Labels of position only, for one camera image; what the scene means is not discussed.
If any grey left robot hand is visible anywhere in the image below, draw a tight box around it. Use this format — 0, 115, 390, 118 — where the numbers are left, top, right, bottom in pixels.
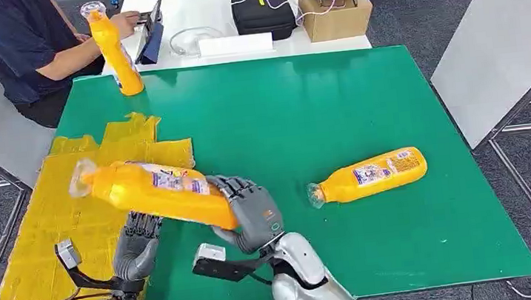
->
107, 209, 170, 284

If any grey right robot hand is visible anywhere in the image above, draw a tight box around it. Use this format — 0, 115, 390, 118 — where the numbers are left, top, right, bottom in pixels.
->
205, 168, 289, 259

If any orange drink bottle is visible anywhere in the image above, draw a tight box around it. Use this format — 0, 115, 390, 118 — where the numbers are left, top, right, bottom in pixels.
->
66, 143, 241, 247
302, 145, 432, 211
78, 0, 147, 101

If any yellow plastic sheet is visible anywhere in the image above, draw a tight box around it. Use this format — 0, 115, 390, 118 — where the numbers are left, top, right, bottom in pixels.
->
0, 106, 210, 300

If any green table mat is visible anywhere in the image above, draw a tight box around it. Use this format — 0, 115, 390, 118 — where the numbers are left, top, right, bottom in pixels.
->
48, 32, 531, 300

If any flat white box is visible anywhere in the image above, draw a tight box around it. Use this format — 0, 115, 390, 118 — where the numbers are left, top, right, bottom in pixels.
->
197, 32, 275, 61

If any black zip case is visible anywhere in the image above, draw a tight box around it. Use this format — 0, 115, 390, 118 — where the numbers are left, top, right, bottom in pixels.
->
230, 0, 300, 46

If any dark blue tablet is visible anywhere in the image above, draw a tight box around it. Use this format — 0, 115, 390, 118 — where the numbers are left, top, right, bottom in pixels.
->
128, 0, 169, 67

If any brown cardboard box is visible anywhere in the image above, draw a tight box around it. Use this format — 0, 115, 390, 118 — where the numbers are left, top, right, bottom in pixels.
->
298, 0, 377, 45

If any white desk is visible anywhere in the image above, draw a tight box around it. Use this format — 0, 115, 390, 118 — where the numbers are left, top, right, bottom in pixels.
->
93, 0, 374, 79

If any person's hand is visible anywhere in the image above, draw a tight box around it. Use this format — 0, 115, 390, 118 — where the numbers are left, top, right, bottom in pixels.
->
109, 10, 144, 41

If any person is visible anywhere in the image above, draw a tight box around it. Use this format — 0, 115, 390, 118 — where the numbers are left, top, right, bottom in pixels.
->
0, 0, 153, 135

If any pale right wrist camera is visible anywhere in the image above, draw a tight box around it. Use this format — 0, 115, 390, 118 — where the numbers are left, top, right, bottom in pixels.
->
188, 236, 280, 289

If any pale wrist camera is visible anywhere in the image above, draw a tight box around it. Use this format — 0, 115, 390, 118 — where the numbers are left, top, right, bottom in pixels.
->
188, 236, 280, 289
53, 231, 148, 300

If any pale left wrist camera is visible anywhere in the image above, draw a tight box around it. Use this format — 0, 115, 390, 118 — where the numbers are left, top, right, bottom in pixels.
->
53, 231, 148, 300

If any looped white cable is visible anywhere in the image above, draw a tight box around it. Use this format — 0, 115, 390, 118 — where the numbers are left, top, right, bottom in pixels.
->
167, 24, 227, 59

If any white cable with yellow tag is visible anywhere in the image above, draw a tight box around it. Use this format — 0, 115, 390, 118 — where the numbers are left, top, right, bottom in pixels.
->
230, 0, 347, 35

